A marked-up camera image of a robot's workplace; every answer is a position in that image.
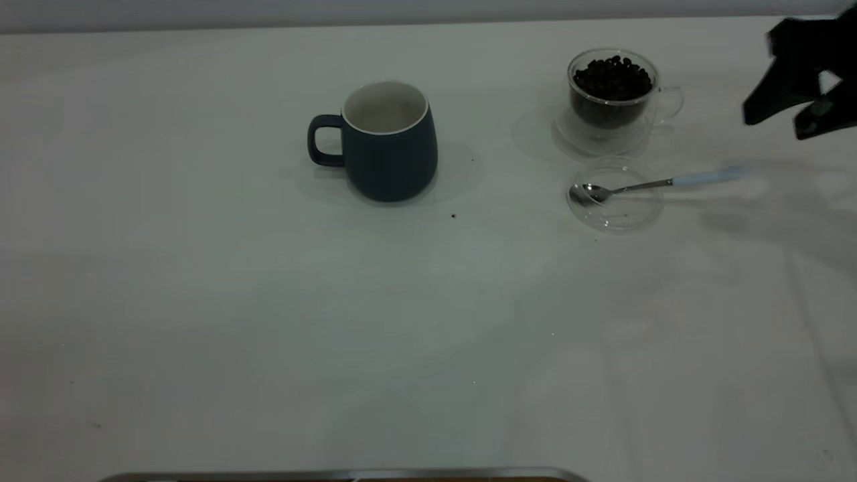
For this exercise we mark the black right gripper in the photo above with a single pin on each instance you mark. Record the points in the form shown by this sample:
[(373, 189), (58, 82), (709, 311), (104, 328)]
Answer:
[(817, 43)]

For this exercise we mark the dark grey ceramic mug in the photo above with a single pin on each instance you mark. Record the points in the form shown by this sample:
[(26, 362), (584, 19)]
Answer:
[(395, 167)]

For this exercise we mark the roasted coffee beans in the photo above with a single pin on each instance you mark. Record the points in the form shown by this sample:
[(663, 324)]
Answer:
[(612, 80)]

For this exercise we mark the clear round glass lid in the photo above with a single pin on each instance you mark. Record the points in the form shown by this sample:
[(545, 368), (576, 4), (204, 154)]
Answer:
[(622, 215)]

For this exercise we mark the clear double-wall glass cup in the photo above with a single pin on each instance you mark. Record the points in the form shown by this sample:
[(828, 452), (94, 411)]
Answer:
[(602, 139)]

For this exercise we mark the metal frame bar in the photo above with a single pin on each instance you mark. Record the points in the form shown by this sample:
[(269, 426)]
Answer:
[(335, 475)]

